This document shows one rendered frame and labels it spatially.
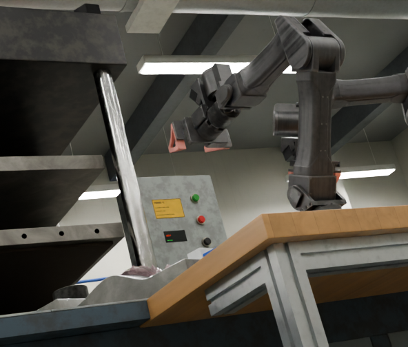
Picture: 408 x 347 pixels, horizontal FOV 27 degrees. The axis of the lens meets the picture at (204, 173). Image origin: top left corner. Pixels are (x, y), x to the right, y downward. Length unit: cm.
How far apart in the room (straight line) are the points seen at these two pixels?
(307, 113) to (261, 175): 885
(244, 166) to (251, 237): 912
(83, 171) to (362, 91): 108
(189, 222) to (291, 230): 158
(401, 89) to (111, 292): 82
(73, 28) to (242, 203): 747
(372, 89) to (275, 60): 39
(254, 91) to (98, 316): 57
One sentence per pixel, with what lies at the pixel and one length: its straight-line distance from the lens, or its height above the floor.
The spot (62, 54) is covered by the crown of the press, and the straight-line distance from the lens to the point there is 272.
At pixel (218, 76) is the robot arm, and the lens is 183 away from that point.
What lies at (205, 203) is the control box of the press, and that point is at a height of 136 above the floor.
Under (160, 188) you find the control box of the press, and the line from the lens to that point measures 281.
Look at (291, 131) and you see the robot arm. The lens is 191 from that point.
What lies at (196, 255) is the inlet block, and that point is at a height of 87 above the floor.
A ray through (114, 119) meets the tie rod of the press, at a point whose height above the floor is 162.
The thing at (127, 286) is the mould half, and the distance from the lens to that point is 167.
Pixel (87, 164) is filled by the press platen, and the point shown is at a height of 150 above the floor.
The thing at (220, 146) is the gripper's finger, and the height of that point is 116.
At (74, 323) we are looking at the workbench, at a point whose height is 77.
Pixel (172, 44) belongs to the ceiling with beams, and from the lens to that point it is 777.
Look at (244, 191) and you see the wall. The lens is 1020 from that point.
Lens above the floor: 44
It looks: 21 degrees up
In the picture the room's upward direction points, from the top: 15 degrees counter-clockwise
